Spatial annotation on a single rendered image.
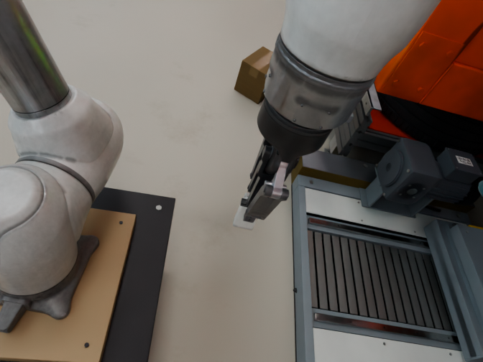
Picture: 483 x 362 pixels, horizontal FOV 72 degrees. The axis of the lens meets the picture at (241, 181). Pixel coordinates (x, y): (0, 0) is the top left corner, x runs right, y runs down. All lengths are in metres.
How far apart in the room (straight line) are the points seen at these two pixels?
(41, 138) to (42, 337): 0.37
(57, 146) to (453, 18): 1.03
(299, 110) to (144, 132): 1.26
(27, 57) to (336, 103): 0.49
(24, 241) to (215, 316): 0.69
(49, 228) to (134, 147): 0.89
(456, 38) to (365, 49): 0.95
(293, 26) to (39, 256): 0.51
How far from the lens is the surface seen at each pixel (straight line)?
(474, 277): 1.43
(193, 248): 1.20
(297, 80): 0.28
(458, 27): 1.18
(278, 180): 0.34
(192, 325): 1.12
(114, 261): 0.81
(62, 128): 0.66
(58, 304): 0.77
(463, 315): 1.41
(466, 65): 1.28
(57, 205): 0.61
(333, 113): 0.30
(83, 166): 0.69
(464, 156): 1.41
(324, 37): 0.25
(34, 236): 0.60
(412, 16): 0.26
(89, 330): 0.77
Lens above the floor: 1.07
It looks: 50 degrees down
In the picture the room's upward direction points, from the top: 23 degrees clockwise
